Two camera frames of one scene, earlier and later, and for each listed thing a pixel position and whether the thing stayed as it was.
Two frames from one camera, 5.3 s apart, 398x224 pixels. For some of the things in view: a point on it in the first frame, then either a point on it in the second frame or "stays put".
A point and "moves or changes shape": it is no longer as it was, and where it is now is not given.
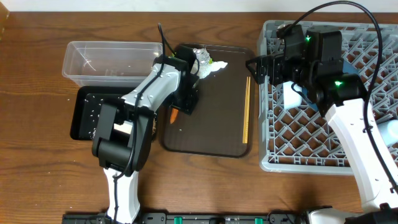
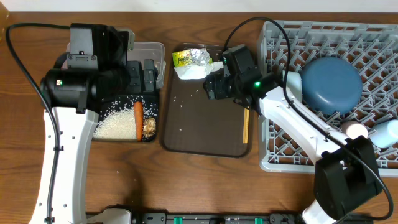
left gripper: (191, 103) → (137, 83)
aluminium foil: (202, 55) stays put
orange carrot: (173, 115) moves or changes shape
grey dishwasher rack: (302, 140) stays put
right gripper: (275, 62) → (216, 85)
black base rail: (191, 218) stays put
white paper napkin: (205, 70) stays put
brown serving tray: (223, 124) stays put
